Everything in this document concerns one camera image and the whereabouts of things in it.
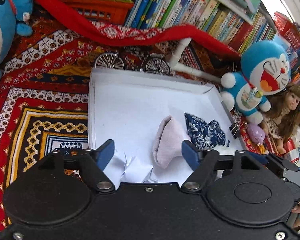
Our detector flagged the navy floral fabric pouch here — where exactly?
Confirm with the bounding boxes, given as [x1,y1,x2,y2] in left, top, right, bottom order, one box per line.
[184,113,230,150]

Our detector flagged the white fluffy plush toy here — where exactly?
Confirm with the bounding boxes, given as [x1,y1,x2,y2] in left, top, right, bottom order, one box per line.
[213,146,236,155]

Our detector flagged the red soda can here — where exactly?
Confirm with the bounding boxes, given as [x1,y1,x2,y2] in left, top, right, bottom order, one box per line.
[284,139,299,164]

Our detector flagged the crumpled white paper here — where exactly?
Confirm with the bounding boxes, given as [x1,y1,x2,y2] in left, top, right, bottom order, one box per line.
[103,149,159,188]

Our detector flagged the purple small plush toy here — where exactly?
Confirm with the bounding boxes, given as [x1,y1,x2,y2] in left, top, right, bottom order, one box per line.
[247,123,266,145]

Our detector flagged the brown haired doll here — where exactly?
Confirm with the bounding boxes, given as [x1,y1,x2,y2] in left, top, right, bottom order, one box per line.
[260,83,300,154]

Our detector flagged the black binder clip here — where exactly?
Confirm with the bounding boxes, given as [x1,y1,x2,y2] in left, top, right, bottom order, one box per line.
[229,123,241,139]

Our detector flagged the white shallow cardboard box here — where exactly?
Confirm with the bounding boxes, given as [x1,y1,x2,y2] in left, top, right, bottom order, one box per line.
[87,67,245,183]

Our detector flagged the patterned red tablecloth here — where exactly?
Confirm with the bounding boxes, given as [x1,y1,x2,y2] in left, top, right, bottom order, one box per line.
[0,0,300,233]

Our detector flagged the Doraemon plush toy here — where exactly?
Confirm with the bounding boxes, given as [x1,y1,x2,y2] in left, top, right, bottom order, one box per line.
[220,40,290,125]

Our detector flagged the white pvc pipe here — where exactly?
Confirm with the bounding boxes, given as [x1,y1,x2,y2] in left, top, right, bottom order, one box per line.
[165,38,221,84]

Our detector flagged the miniature metal bicycle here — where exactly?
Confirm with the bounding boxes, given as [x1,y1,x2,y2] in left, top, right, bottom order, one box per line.
[94,52,171,76]

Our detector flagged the red plastic basket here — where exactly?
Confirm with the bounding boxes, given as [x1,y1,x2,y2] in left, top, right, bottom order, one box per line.
[273,12,300,50]

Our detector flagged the red plastic crate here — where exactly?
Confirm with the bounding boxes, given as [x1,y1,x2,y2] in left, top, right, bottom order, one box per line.
[61,0,134,25]

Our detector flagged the row of upright books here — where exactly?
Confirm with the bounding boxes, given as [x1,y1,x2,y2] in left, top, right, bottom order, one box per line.
[123,0,300,86]

